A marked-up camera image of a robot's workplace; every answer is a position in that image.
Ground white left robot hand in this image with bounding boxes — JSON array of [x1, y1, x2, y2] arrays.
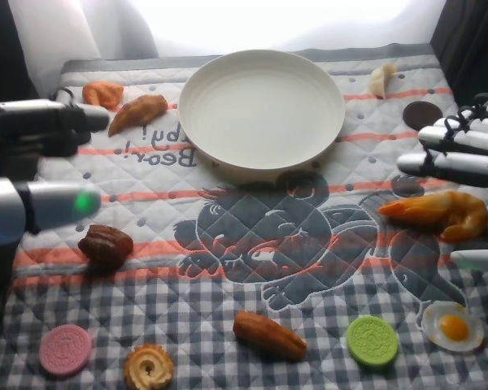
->
[[0, 97, 111, 249]]

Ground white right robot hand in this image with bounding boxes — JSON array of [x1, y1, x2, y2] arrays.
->
[[396, 93, 488, 273]]

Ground orange toy shrimp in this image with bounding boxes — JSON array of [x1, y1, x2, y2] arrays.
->
[[377, 190, 488, 245]]

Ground brown meat piece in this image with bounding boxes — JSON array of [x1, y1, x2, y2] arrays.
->
[[77, 223, 135, 274]]

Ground white round plate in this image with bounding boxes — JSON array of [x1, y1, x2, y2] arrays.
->
[[177, 49, 346, 171]]

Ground orange chicken drumstick toy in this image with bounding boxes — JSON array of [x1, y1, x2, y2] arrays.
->
[[82, 80, 124, 110]]

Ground brown sandwich cookie toy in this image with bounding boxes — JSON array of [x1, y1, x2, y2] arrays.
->
[[403, 101, 439, 131]]

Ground black cloth backdrop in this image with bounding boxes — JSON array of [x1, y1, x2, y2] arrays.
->
[[429, 0, 488, 107], [0, 0, 40, 102]]

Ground brown chicken wing toy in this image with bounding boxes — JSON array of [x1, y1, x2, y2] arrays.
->
[[107, 93, 169, 137]]

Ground pale dumpling toy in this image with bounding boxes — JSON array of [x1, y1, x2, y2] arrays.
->
[[369, 63, 398, 100]]

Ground fried egg toy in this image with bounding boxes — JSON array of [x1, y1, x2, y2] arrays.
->
[[421, 301, 486, 353]]

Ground green sandwich cookie toy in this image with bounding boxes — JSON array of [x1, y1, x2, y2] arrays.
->
[[346, 316, 400, 370]]

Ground pink sandwich cookie toy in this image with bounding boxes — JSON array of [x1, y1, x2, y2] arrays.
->
[[38, 324, 94, 379]]

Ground white curtain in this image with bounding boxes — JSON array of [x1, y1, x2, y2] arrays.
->
[[7, 0, 451, 62]]

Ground grey quilt with bear print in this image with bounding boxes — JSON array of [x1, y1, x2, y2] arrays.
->
[[0, 42, 488, 390]]

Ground brown bread roll toy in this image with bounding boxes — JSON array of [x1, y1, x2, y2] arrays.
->
[[232, 310, 308, 362]]

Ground swirled butter cookie toy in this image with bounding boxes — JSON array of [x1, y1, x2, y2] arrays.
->
[[124, 343, 175, 390]]

